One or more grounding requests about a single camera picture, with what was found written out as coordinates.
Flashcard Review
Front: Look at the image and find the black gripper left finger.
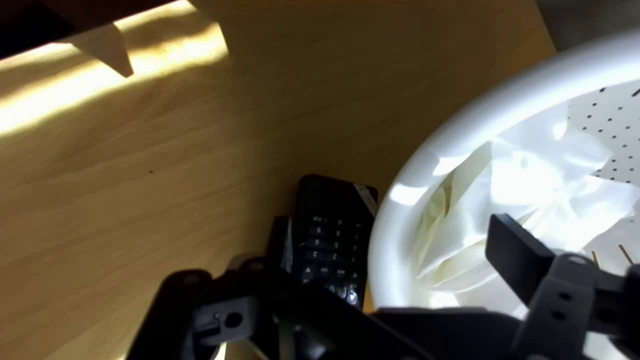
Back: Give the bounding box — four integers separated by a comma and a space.
125, 213, 299, 360

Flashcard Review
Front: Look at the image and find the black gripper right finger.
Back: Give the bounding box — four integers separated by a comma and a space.
483, 213, 640, 360

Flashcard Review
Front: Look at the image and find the white slotted colander bowl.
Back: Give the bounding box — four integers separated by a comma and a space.
366, 29, 640, 360

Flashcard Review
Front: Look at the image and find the small black remote control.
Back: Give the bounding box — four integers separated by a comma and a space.
289, 173, 380, 310

